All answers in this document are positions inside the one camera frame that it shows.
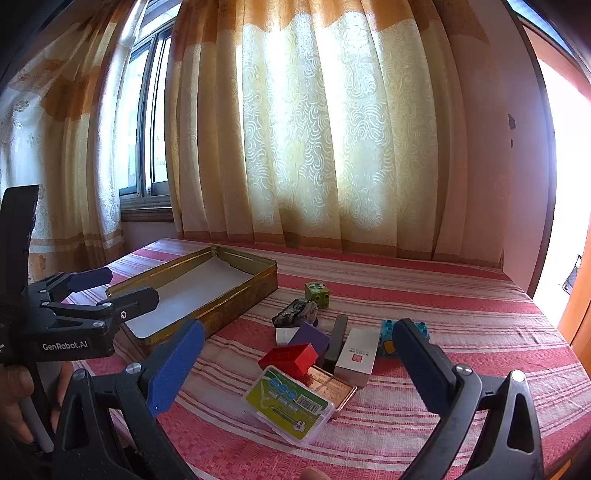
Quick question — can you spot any person's left hand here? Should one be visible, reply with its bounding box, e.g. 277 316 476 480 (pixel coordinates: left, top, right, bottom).
0 362 75 445

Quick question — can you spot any blue studded building block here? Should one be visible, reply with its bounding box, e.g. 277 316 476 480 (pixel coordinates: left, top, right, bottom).
376 318 429 358

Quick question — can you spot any green cube toy block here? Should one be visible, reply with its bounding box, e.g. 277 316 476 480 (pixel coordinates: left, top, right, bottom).
305 281 331 309

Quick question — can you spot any orange wooden door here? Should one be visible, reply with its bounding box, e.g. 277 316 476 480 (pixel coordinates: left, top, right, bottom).
556 268 591 356

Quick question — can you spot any purple block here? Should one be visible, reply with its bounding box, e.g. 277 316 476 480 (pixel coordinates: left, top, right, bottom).
288 322 332 358

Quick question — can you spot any patterned cream orange curtain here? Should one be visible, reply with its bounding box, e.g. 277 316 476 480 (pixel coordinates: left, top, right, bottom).
0 0 153 282
164 0 513 264

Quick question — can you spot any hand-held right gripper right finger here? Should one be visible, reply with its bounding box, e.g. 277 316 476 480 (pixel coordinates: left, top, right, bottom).
392 318 546 480

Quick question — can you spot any red striped bedspread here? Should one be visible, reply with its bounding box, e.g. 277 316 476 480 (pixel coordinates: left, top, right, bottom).
60 237 591 480

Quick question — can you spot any gold rectangular tin box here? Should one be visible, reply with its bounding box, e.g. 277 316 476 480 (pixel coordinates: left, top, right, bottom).
105 246 279 356

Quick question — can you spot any dark brown door frame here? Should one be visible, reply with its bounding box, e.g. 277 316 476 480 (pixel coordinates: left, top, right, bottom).
505 0 557 298

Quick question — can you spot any white box with red label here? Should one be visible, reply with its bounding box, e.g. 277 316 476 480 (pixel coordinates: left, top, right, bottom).
333 327 380 386

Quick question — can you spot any sliding window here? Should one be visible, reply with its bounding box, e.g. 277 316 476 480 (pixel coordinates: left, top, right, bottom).
115 0 182 224

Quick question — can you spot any dark folding chair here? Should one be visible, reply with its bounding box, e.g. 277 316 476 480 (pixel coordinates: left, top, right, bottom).
562 254 583 294

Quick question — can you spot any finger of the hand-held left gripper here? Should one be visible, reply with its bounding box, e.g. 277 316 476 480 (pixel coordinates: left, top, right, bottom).
44 286 160 330
28 267 114 304

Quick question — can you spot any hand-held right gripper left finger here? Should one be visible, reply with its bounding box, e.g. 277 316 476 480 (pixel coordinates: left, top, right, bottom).
52 318 206 480

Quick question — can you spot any red building block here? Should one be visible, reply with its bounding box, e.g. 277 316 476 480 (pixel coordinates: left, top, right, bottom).
257 344 319 381

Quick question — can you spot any black rectangular box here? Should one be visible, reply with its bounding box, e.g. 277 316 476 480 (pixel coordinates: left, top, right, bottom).
323 315 349 374

